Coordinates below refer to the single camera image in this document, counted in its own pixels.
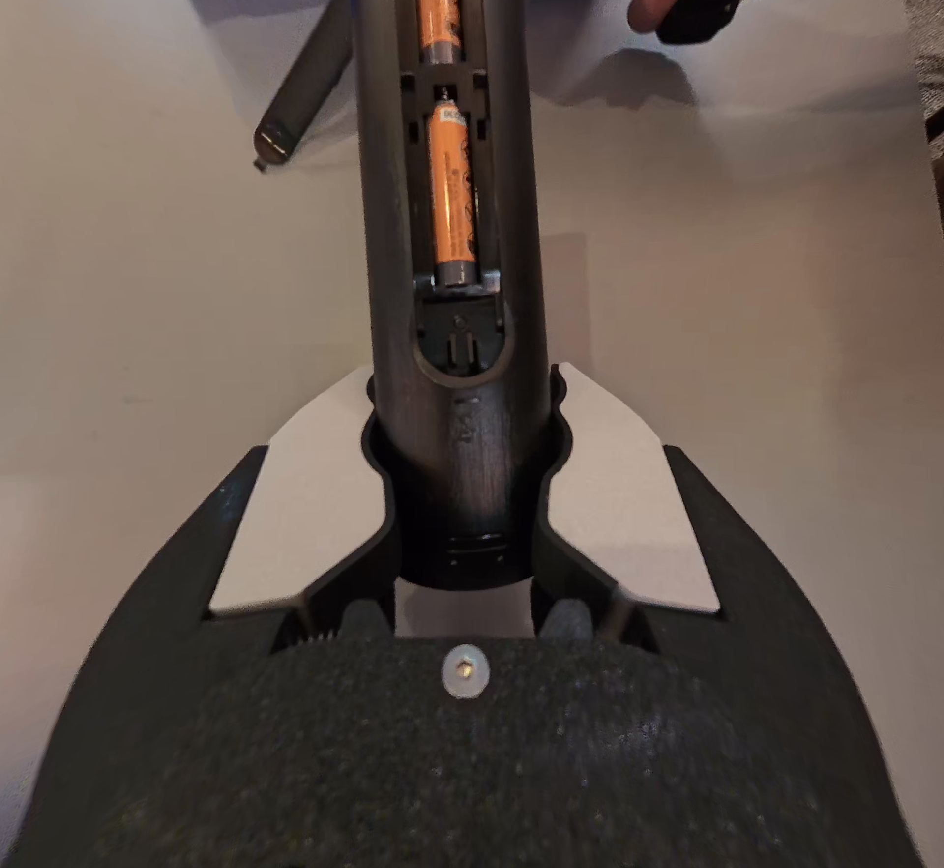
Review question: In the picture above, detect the black remote control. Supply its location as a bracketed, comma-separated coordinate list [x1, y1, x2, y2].
[347, 0, 554, 592]

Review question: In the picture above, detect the black battery cover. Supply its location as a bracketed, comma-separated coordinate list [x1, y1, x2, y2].
[253, 0, 354, 172]

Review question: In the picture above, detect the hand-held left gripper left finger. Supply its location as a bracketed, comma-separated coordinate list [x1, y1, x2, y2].
[208, 364, 401, 637]

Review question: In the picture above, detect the grey desk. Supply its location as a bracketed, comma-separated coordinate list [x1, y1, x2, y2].
[0, 0, 944, 868]

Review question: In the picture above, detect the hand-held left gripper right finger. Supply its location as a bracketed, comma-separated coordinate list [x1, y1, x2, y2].
[530, 363, 721, 638]

